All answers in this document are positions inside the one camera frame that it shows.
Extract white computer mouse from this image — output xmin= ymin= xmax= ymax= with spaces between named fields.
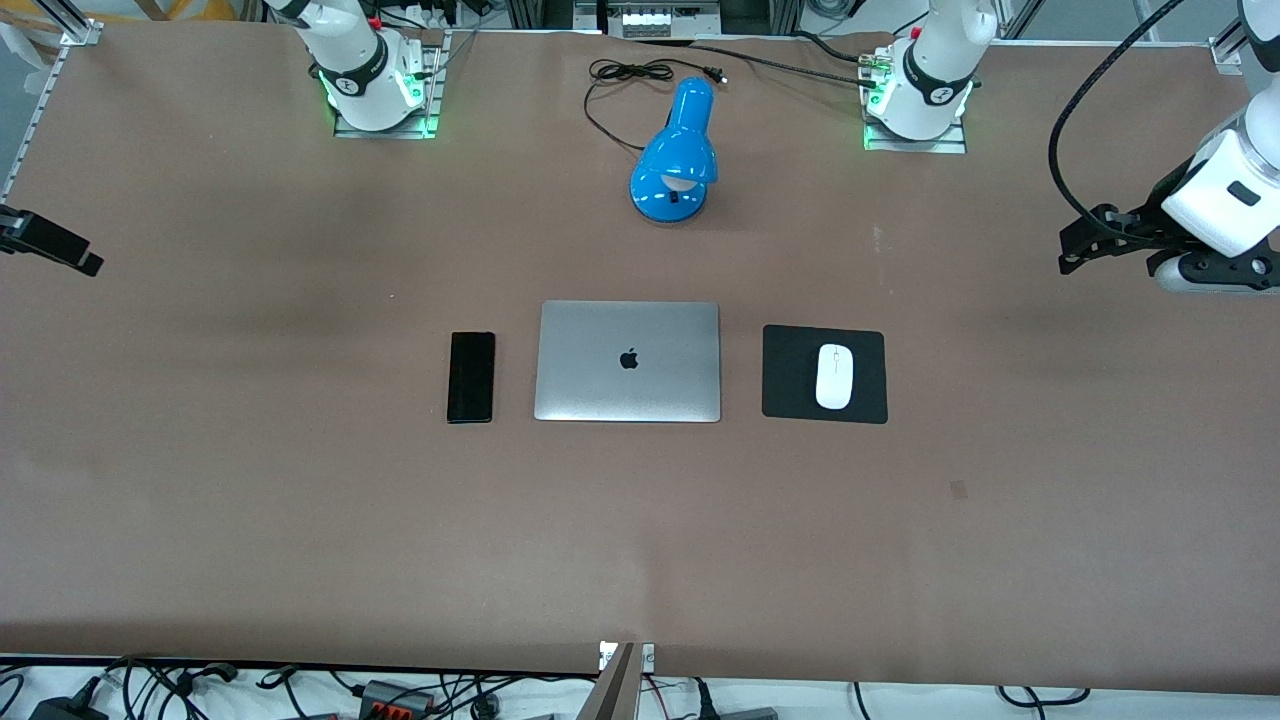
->
xmin=815 ymin=343 xmax=855 ymax=412

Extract black smartphone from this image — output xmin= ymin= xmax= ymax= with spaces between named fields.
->
xmin=446 ymin=331 xmax=497 ymax=425

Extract black mouse pad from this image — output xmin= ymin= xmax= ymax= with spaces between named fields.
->
xmin=761 ymin=324 xmax=889 ymax=426

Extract blue desk lamp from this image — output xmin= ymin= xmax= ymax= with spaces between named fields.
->
xmin=630 ymin=77 xmax=720 ymax=225

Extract black power adapter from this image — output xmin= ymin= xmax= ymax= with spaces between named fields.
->
xmin=28 ymin=690 xmax=111 ymax=720

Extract grey box with white sockets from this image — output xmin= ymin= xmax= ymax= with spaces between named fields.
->
xmin=620 ymin=0 xmax=721 ymax=40

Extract silver closed laptop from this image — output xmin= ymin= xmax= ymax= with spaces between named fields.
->
xmin=533 ymin=300 xmax=722 ymax=424

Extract black power strip orange switches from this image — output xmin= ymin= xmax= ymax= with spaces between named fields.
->
xmin=358 ymin=679 xmax=439 ymax=720

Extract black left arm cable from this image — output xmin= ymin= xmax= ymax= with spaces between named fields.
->
xmin=1047 ymin=0 xmax=1189 ymax=243

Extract white perforated table rail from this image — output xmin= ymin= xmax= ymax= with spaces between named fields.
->
xmin=0 ymin=45 xmax=69 ymax=211

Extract aluminium frame profile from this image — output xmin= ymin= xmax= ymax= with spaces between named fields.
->
xmin=35 ymin=0 xmax=104 ymax=48
xmin=1208 ymin=0 xmax=1280 ymax=76

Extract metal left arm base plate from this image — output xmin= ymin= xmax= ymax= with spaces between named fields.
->
xmin=862 ymin=45 xmax=969 ymax=155

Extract thick black base cable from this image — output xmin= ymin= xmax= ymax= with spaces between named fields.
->
xmin=640 ymin=38 xmax=886 ymax=91

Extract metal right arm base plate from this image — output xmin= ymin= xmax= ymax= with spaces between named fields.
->
xmin=333 ymin=30 xmax=449 ymax=140

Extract black lamp power cord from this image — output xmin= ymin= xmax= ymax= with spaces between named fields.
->
xmin=583 ymin=58 xmax=729 ymax=154

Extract white post bracket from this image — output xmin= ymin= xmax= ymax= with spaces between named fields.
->
xmin=598 ymin=641 xmax=657 ymax=673

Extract brown camera stand post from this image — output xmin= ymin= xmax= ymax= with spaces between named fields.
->
xmin=592 ymin=643 xmax=641 ymax=720

